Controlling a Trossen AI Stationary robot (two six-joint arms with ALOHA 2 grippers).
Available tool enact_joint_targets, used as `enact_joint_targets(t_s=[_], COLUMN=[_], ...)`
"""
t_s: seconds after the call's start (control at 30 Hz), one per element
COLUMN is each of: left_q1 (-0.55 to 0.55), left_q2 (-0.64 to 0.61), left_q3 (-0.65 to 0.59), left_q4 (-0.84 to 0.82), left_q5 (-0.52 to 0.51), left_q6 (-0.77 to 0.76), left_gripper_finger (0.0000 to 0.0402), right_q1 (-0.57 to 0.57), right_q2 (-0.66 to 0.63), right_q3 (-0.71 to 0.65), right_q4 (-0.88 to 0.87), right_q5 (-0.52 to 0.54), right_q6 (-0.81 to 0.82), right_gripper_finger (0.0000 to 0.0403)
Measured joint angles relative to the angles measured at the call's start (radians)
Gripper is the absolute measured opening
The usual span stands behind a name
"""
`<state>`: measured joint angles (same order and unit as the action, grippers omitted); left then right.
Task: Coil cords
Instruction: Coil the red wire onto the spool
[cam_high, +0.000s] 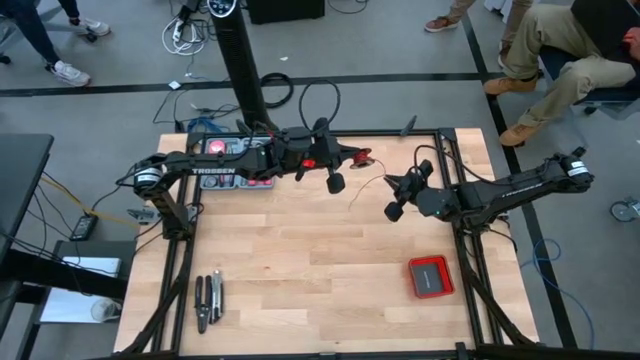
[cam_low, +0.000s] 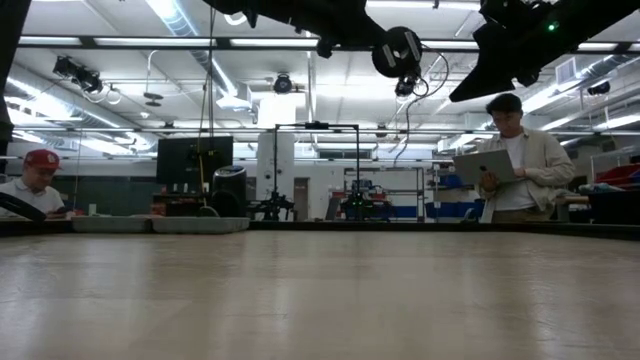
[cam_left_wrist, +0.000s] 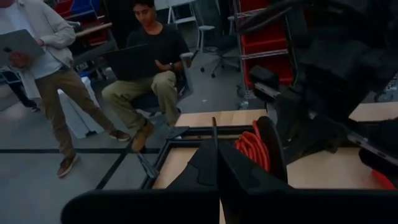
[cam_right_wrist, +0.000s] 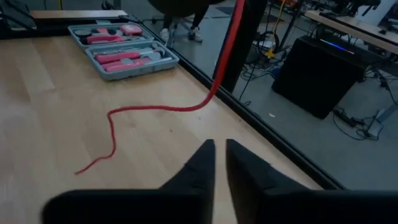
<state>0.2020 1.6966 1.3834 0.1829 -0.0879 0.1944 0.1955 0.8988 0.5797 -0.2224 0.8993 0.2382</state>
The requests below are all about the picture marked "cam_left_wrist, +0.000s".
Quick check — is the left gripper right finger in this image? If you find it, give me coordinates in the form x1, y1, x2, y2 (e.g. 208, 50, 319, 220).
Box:
218, 139, 293, 191

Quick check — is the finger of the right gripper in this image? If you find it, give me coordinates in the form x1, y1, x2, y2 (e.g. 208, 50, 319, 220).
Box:
307, 118, 348, 153
275, 95, 312, 164

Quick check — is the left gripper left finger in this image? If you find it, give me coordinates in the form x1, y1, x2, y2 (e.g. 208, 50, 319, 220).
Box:
169, 139, 218, 189

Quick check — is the black wire spool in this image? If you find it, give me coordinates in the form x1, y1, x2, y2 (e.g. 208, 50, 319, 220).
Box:
212, 115, 289, 184

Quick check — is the thin red wire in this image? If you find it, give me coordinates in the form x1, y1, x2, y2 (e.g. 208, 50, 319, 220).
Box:
233, 120, 271, 174

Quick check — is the red storage bin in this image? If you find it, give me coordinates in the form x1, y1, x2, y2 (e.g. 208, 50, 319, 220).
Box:
244, 57, 295, 88
242, 18, 290, 55
54, 0, 74, 16
239, 0, 271, 13

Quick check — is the red square tray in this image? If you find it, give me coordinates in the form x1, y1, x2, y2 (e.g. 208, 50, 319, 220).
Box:
371, 169, 398, 190

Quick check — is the black laptop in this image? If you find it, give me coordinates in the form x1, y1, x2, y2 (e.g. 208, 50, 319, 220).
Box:
102, 43, 159, 82

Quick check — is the person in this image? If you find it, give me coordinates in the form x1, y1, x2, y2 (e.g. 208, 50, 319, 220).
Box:
0, 0, 131, 178
101, 0, 190, 153

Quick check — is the white trash bin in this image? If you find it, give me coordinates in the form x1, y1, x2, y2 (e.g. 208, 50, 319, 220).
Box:
57, 76, 105, 139

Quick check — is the white partition board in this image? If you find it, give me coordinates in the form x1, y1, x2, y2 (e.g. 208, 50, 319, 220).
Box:
155, 0, 197, 10

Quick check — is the black partition panel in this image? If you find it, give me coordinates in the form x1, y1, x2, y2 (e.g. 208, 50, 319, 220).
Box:
104, 0, 137, 47

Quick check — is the wooden workbench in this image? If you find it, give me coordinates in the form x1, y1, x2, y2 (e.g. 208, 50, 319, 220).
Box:
74, 21, 113, 38

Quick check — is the blue storage bin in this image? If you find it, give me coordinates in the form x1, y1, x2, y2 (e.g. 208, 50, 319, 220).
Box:
71, 0, 100, 13

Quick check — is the silver laptop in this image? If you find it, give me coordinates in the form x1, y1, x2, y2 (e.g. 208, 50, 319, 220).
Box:
0, 29, 44, 68

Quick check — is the black angled bracket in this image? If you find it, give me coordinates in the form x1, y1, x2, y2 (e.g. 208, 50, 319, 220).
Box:
136, 152, 159, 180

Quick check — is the silver wire shelving rack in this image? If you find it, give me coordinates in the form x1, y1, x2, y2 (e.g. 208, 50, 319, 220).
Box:
233, 0, 296, 97

